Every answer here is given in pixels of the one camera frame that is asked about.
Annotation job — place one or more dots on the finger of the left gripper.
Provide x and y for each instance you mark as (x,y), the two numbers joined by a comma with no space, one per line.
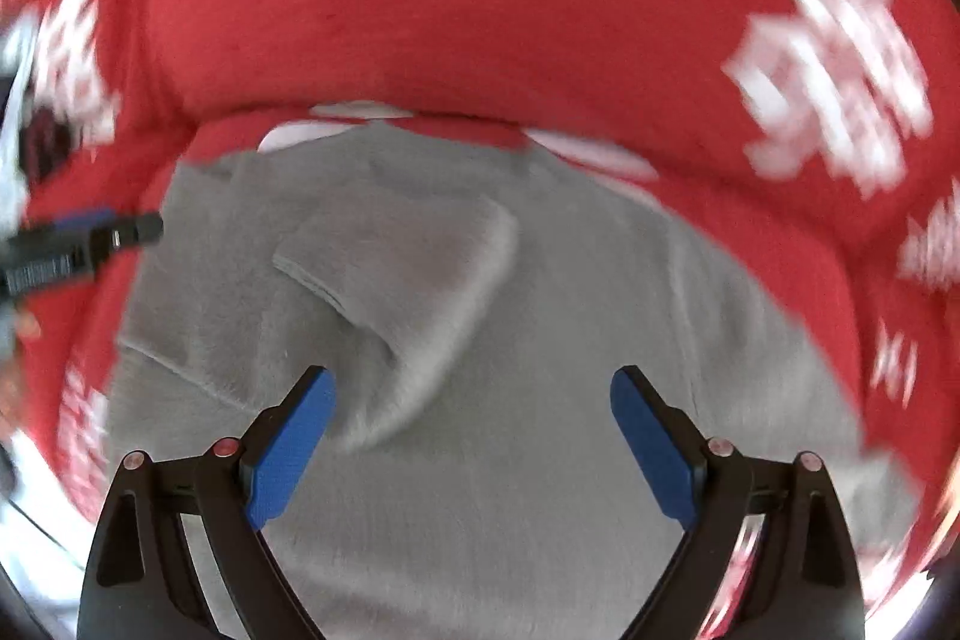
(85,220)
(106,240)

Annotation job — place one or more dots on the red sofa with white lettering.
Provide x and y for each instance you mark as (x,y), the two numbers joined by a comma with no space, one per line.
(813,141)

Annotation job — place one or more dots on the grey fleece garment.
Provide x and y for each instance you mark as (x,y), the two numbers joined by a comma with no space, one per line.
(473,305)

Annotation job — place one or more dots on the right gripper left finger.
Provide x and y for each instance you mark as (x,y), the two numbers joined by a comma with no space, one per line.
(140,579)

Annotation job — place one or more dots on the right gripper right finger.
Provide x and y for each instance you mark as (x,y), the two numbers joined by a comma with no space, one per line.
(803,581)

